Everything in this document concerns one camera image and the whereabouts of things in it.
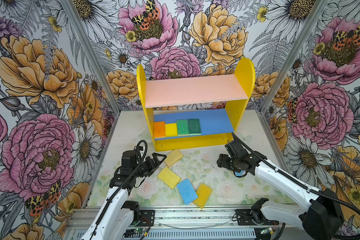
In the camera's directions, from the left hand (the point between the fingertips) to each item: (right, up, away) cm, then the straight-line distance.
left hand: (163, 165), depth 79 cm
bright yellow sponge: (+3, +18, +11) cm, 21 cm away
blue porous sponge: (+13, -14, +2) cm, 19 cm away
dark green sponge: (+17, +20, +13) cm, 29 cm away
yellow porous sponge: (+2, -9, +8) cm, 12 cm away
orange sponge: (-4, +18, +11) cm, 22 cm away
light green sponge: (+10, +19, +12) cm, 24 cm away
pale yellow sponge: (+5, +1, +15) cm, 16 cm away
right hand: (+32, -2, +3) cm, 32 cm away
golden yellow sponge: (+21, -16, +3) cm, 27 cm away
